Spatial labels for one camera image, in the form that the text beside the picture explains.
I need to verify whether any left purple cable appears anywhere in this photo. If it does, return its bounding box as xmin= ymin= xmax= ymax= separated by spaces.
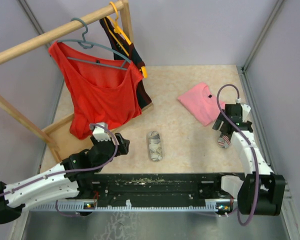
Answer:
xmin=0 ymin=122 xmax=119 ymax=218

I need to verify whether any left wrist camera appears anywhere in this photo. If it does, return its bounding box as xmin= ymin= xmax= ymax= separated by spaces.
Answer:
xmin=89 ymin=122 xmax=111 ymax=142

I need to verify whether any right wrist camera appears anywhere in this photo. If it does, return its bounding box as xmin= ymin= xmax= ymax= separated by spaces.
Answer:
xmin=240 ymin=103 xmax=251 ymax=122

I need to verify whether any grey patterned glasses case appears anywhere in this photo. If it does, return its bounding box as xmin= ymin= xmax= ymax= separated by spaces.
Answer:
xmin=146 ymin=131 xmax=164 ymax=162

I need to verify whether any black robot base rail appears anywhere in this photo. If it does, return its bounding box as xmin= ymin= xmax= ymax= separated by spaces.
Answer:
xmin=27 ymin=172 xmax=290 ymax=216

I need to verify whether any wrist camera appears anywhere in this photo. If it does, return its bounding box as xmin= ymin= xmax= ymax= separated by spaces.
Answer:
xmin=240 ymin=103 xmax=251 ymax=122
xmin=89 ymin=122 xmax=111 ymax=142

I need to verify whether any dark navy maroon garment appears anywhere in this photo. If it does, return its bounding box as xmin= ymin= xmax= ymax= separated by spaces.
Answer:
xmin=99 ymin=16 xmax=152 ymax=109

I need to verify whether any folded pink t-shirt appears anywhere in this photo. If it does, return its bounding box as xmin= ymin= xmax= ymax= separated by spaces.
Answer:
xmin=177 ymin=82 xmax=220 ymax=126

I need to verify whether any grey-blue clothes hanger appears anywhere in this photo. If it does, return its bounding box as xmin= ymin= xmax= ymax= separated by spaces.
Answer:
xmin=57 ymin=17 xmax=132 ymax=71

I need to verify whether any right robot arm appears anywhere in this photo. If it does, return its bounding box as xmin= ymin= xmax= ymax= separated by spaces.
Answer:
xmin=212 ymin=103 xmax=286 ymax=216

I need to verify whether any red tank top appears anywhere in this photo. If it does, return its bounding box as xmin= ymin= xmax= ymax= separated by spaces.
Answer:
xmin=48 ymin=41 xmax=143 ymax=140

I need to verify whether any yellow clothes hanger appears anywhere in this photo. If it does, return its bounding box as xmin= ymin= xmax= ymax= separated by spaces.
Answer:
xmin=99 ymin=1 xmax=148 ymax=79

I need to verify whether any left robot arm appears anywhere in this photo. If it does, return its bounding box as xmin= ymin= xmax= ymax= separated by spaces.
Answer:
xmin=0 ymin=133 xmax=130 ymax=225

